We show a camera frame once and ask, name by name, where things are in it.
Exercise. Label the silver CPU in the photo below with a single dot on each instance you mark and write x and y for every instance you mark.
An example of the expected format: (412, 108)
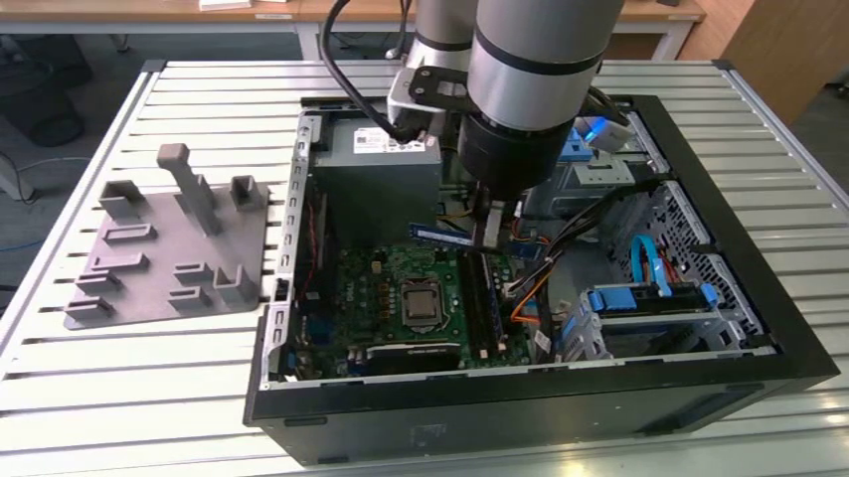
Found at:
(422, 304)

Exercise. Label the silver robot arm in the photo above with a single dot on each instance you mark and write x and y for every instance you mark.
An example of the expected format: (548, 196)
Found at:
(537, 74)

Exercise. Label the blue drive latch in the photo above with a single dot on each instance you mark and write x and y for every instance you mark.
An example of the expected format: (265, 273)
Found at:
(576, 151)

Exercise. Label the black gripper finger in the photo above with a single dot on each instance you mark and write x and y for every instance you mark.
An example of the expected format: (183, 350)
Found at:
(482, 218)
(497, 228)

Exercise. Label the black CPU socket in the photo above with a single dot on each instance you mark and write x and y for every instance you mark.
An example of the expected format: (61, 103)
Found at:
(422, 282)

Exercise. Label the green motherboard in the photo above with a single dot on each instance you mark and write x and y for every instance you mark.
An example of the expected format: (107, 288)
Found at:
(372, 278)

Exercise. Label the grey parts rack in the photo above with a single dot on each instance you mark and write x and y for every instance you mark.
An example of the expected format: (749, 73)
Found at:
(166, 238)

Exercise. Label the wooden desk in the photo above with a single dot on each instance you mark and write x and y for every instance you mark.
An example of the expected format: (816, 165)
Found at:
(133, 15)

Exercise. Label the black RAM slot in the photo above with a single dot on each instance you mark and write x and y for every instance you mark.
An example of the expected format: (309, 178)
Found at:
(473, 298)
(484, 303)

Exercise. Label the hard disk in blue carrier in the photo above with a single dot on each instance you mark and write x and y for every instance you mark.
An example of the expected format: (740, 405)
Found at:
(611, 300)

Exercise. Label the metal optical drive cage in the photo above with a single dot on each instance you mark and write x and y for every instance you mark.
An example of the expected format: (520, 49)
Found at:
(611, 176)

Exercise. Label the wooden cabinet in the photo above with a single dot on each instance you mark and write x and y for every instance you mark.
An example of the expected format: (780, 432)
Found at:
(783, 49)

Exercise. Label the black graphics card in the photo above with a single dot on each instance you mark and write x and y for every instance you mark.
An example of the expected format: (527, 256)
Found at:
(412, 360)

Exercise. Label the metal disk bay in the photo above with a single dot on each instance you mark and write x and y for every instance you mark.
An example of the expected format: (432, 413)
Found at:
(664, 323)

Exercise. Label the blue RAM stick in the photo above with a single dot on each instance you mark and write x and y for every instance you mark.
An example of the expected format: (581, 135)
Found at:
(441, 233)

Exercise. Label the black PC case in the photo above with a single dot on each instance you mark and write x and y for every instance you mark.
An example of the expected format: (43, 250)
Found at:
(465, 412)

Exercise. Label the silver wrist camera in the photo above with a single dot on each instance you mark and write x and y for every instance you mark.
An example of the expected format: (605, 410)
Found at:
(611, 139)
(414, 119)

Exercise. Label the grey power supply unit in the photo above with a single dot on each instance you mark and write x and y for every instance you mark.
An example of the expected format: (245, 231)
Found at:
(378, 199)

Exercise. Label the black bag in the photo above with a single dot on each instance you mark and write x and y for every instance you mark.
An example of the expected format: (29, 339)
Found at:
(41, 99)

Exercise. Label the white papers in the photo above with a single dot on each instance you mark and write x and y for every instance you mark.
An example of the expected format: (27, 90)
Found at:
(226, 4)

